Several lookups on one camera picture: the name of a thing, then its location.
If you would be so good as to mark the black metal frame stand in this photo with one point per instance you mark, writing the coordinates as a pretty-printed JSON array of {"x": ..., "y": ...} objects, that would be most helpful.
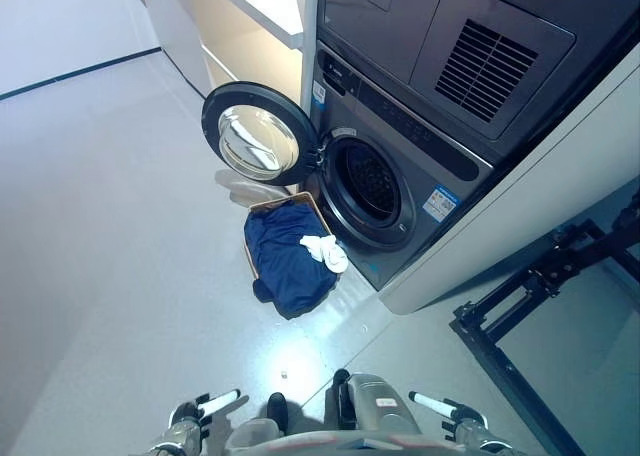
[{"x": 545, "y": 296}]

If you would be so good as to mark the grey front-load washing machine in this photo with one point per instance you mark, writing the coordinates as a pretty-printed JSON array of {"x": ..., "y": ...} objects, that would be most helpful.
[{"x": 400, "y": 176}]

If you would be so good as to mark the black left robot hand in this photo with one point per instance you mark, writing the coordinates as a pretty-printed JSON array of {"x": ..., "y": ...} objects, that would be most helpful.
[{"x": 214, "y": 405}]

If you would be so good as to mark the round washing machine door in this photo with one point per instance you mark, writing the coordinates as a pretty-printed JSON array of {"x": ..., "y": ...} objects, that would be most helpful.
[{"x": 255, "y": 133}]

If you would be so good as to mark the dark blue garment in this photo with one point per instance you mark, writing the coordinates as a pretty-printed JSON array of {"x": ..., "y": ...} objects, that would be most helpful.
[{"x": 287, "y": 261}]

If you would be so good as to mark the white cabinet side panel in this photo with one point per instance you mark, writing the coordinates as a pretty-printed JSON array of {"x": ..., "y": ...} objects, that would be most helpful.
[{"x": 505, "y": 211}]

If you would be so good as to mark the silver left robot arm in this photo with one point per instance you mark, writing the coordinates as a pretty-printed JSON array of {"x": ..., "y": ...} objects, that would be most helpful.
[{"x": 176, "y": 435}]

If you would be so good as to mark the white cloth garment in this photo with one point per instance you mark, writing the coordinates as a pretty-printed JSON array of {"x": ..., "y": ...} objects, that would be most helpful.
[{"x": 327, "y": 253}]

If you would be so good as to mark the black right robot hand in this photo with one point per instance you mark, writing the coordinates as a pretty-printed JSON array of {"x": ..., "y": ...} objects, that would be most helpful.
[{"x": 440, "y": 405}]

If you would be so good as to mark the wooden laundry basket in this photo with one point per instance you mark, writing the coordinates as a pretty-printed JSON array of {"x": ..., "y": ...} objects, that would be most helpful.
[{"x": 300, "y": 206}]

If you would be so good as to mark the silver robot legs and torso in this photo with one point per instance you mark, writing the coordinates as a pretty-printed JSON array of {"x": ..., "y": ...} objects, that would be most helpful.
[{"x": 345, "y": 416}]

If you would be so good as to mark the white shelf cabinet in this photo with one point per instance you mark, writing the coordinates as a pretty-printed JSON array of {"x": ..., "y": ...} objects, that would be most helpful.
[{"x": 240, "y": 31}]

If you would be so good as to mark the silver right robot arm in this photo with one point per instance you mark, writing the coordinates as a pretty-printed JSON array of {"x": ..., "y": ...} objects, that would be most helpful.
[{"x": 475, "y": 437}]

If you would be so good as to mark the grey stacked dryer unit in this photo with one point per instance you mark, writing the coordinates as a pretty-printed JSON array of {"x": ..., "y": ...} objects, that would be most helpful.
[{"x": 450, "y": 41}]

